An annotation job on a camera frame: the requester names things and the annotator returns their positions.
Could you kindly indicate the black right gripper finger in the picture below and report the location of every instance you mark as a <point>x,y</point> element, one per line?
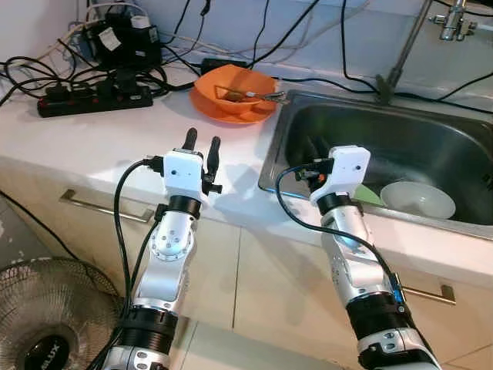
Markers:
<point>313,148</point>
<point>328,148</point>

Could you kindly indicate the orange plastic plate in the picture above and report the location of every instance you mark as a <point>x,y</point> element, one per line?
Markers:
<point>246,117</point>

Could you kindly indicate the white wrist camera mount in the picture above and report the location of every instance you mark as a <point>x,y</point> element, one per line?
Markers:
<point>348,166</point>
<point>183,176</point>

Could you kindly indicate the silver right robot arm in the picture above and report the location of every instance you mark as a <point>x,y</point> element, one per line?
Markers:
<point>348,248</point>

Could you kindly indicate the orange plastic bowl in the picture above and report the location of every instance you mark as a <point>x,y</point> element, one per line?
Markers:
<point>231,77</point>

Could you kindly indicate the beige kitchen cabinet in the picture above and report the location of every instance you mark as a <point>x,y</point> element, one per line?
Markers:
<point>269,293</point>

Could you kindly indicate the white bowl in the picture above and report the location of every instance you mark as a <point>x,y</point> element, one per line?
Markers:
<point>420,202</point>

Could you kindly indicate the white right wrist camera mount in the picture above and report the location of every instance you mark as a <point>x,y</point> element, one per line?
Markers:
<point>348,166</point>

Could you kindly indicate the black power strip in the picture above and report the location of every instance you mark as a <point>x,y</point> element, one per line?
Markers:
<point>92,100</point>

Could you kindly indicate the metal sink faucet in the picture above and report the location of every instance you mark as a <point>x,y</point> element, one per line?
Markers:
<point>400,58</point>

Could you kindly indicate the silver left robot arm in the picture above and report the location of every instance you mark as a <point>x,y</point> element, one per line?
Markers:
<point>171,247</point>

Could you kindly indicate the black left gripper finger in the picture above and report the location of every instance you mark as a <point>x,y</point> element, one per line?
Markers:
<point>213,151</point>
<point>190,140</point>

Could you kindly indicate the green plate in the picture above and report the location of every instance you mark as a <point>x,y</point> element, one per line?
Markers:
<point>370,196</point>

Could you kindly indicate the stainless steel sink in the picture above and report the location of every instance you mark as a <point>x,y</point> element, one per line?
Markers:
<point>416,139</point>

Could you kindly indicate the large black power adapter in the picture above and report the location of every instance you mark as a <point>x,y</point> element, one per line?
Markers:
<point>127,50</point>

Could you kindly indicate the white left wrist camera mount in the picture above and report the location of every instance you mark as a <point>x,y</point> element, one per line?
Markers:
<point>183,176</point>

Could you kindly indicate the metal spoon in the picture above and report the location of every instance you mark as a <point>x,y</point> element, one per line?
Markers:
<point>268,96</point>

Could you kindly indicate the small flat black adapter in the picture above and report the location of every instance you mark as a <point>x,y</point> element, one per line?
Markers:
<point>219,65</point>

